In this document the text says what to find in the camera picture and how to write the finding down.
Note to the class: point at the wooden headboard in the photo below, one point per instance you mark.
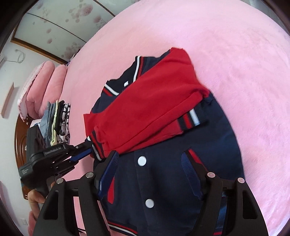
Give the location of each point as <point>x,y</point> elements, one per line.
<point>20,140</point>

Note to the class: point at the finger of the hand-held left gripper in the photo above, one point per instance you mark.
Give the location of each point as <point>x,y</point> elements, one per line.
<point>79,146</point>
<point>79,156</point>

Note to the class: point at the white wall socket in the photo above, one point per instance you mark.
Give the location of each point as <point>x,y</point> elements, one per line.
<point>25,221</point>

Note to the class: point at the person's left hand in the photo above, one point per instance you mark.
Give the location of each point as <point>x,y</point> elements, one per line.
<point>35,197</point>

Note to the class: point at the pink bed blanket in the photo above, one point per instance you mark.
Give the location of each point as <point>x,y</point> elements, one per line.
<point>226,68</point>

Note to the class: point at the wooden ceiling trim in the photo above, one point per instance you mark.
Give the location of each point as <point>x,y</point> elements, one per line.
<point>40,48</point>

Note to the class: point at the pink pillow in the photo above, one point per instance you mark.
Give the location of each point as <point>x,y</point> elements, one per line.
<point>54,90</point>
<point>38,86</point>

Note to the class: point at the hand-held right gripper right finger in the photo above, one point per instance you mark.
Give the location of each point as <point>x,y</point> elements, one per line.
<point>190,172</point>

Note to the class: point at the stack of folded clothes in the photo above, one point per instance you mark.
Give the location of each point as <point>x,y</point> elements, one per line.
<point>59,122</point>

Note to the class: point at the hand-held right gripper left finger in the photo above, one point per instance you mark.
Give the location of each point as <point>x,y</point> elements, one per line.
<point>108,174</point>

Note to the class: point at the wall-mounted wooden board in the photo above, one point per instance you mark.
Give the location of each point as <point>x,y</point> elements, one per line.
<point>6,99</point>

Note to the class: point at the navy and red jacket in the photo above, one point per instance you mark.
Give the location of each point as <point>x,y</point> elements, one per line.
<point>163,140</point>

